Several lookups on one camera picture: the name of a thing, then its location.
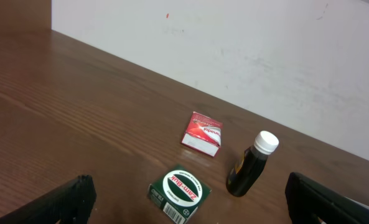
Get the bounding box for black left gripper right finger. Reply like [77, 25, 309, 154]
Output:
[285, 172, 369, 224]

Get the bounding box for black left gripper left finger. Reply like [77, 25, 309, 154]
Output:
[0, 175, 96, 224]

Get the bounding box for dark bottle white cap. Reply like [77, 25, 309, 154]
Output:
[226, 131, 279, 197]

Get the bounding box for red Panadol box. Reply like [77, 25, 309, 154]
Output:
[181, 111, 223, 157]

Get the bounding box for green Zam-Buk box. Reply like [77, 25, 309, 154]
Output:
[147, 164, 212, 224]

